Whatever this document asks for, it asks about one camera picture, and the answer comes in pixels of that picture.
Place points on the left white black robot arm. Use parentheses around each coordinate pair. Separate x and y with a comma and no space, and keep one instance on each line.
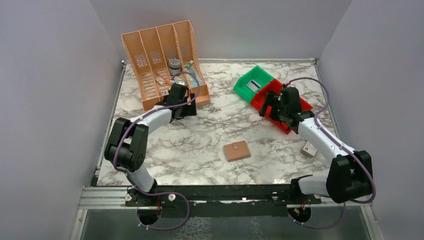
(126,147)

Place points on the orange plastic file organizer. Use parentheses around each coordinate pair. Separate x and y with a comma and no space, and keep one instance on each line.
(149,50)

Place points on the small red white box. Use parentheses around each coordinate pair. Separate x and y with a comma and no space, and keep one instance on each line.
(309,150)

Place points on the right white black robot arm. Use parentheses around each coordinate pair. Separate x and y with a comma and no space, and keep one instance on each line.
(350,174)

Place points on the small round tin can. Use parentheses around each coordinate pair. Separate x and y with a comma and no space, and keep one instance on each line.
(174,66)

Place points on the green white glue tube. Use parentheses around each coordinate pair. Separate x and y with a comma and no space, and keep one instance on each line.
(189,65)

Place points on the red white small packet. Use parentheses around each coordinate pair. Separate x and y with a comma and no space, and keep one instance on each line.
(161,80)

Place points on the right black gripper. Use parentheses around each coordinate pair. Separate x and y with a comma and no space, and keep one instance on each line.
(274,108)

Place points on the blue packaged item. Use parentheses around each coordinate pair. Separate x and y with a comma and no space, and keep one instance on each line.
(194,80)

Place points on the red plastic double bin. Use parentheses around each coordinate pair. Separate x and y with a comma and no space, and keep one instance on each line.
(275,86)

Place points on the grey card in green bin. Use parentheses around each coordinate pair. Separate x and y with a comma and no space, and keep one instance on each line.
(253,86)

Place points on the black metal base rail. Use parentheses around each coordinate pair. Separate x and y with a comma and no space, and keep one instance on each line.
(280,193)

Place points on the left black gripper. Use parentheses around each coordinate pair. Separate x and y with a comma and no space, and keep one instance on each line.
(189,105)

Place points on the green plastic bin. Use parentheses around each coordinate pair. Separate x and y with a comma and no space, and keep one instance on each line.
(259,75)

